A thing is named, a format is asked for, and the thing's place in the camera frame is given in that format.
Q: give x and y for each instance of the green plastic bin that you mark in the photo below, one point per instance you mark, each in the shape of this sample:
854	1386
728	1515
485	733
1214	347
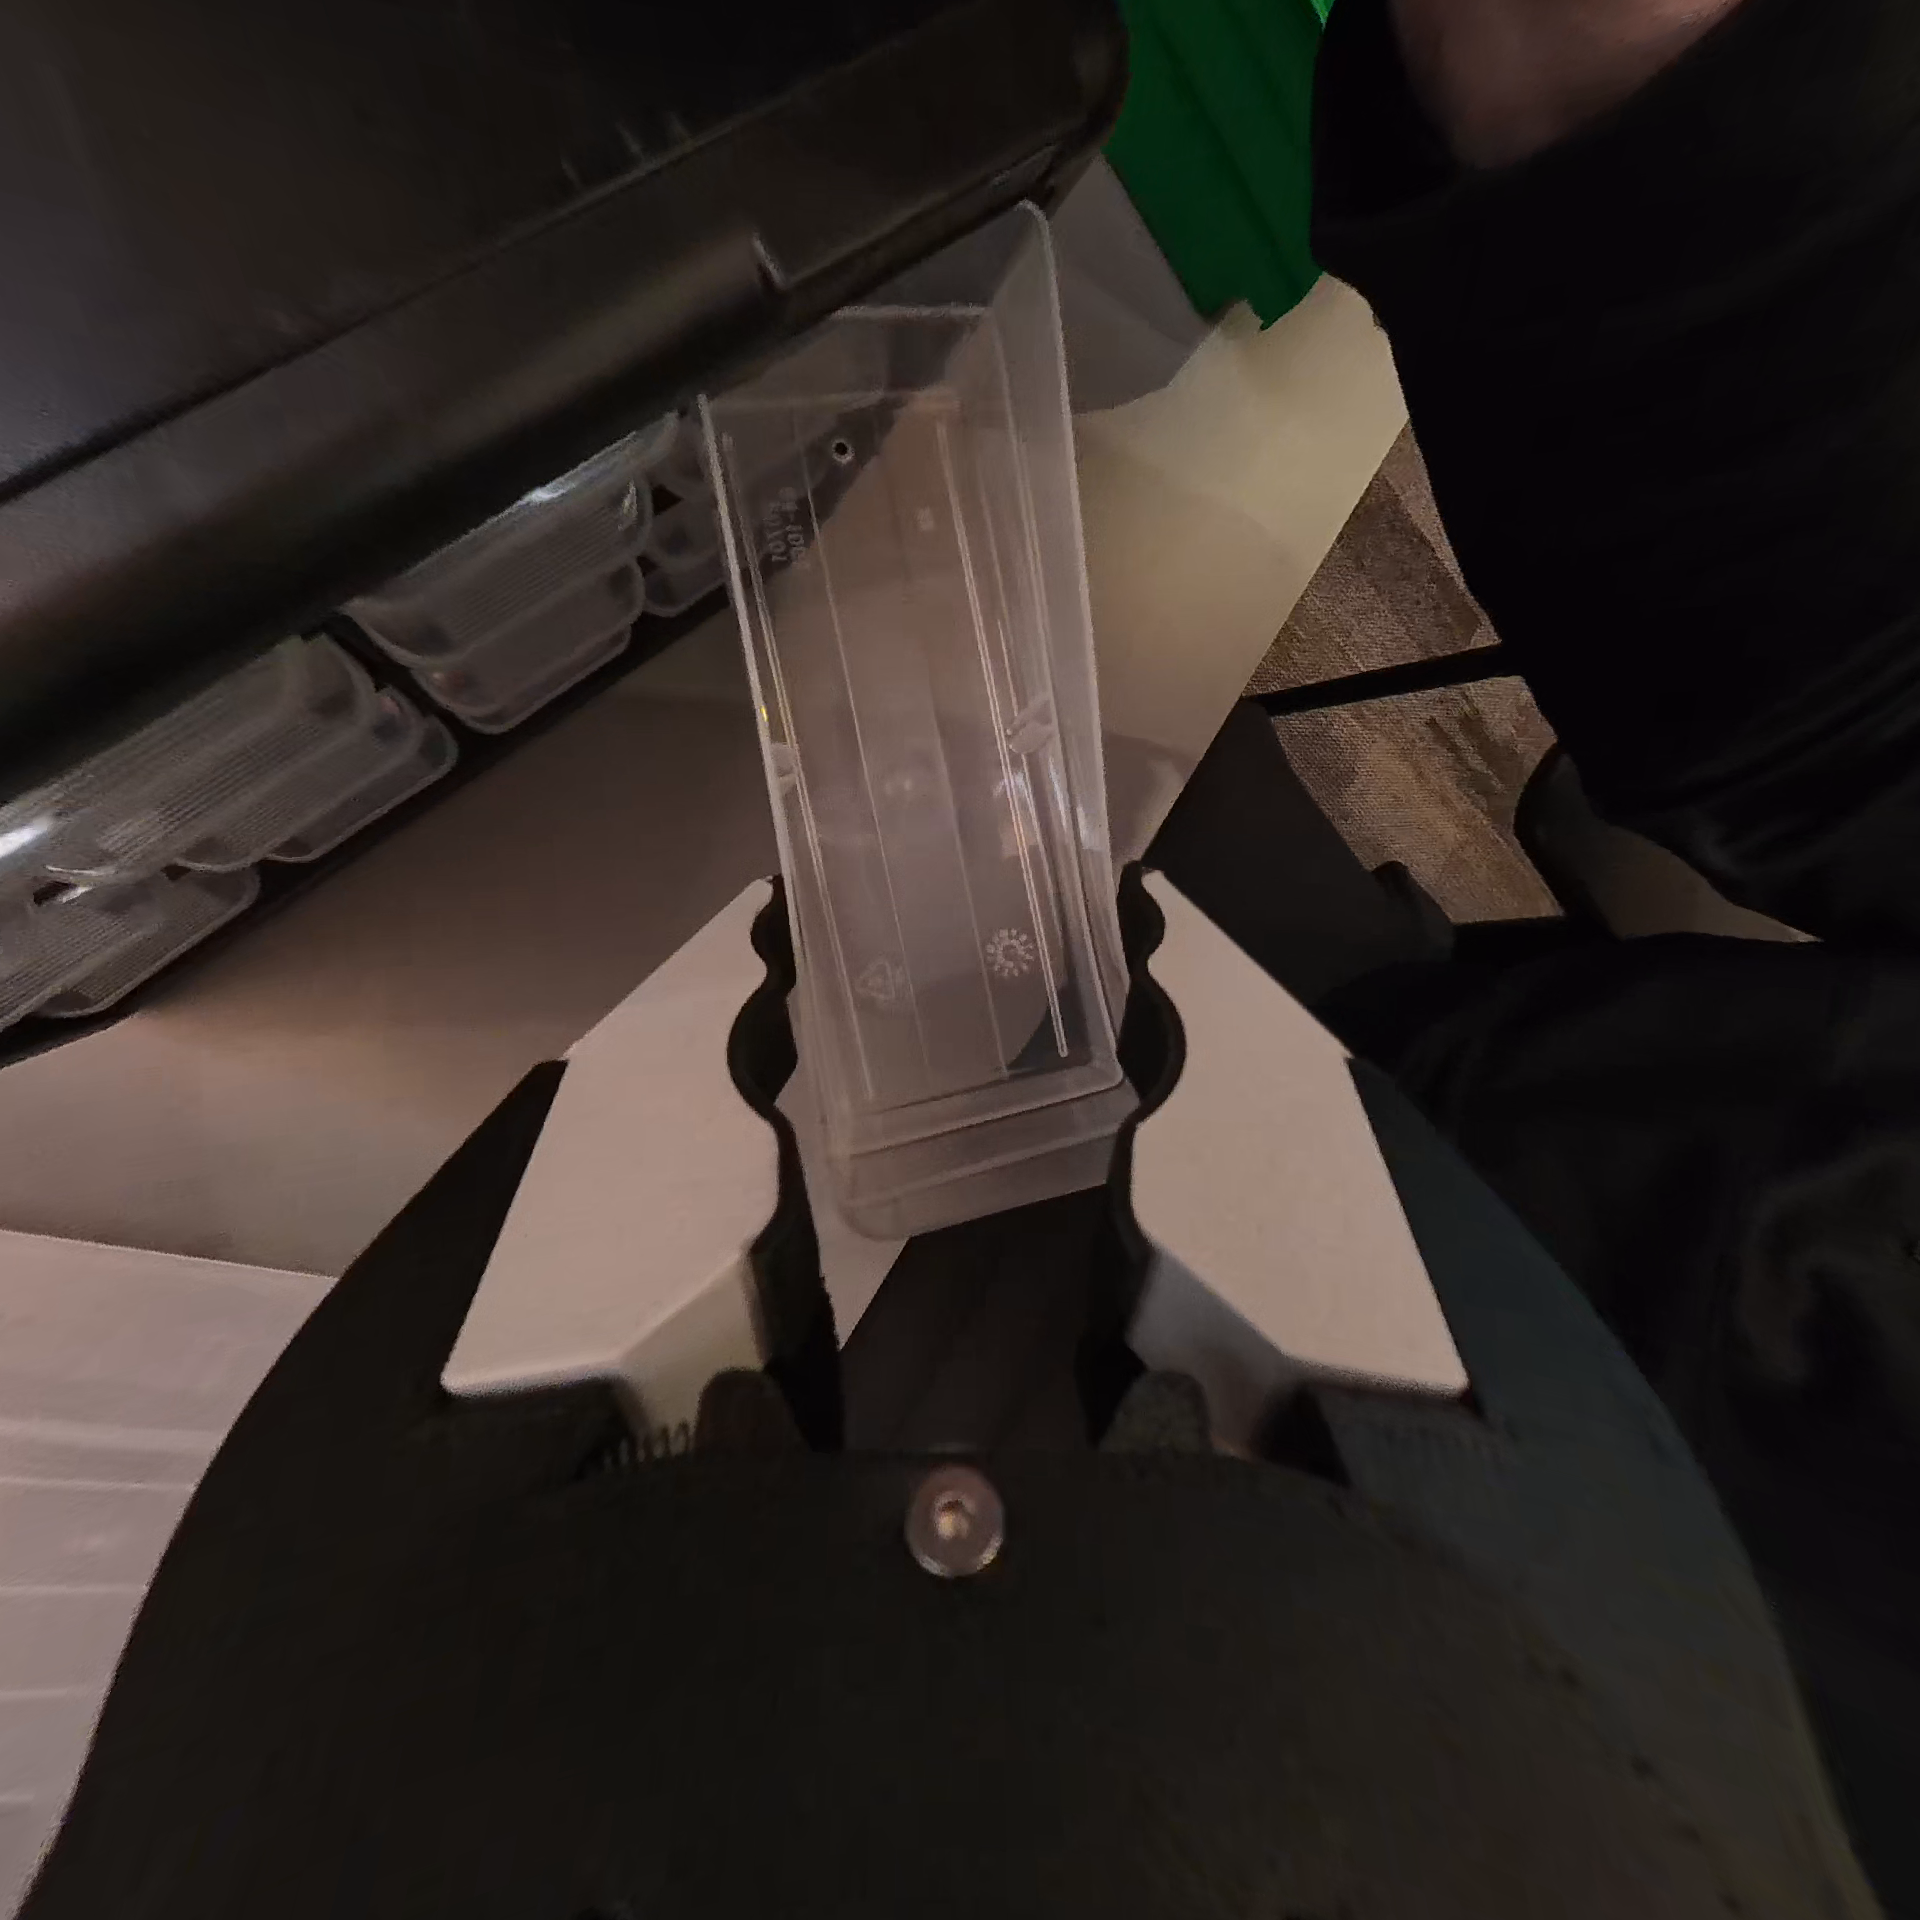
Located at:
1217	150

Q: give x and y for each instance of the clear plastic drawer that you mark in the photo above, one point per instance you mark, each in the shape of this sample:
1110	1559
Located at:
932	750

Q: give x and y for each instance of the row of clear cabinet drawers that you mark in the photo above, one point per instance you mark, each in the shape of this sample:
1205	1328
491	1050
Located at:
494	600

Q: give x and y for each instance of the black drawer cabinet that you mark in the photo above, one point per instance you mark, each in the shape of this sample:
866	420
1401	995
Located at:
452	228

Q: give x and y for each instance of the large clear plastic bin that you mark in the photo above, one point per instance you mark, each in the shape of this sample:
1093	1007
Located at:
118	1500

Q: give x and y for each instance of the person's dark clothing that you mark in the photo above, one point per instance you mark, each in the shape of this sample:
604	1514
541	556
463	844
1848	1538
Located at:
1650	1201

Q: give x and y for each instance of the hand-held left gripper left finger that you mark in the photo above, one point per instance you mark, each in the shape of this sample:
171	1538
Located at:
633	1170

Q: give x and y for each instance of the person's right forearm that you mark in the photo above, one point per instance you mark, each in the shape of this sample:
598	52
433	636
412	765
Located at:
1650	453

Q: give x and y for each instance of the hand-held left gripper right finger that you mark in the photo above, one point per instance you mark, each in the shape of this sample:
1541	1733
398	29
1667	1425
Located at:
1275	1186

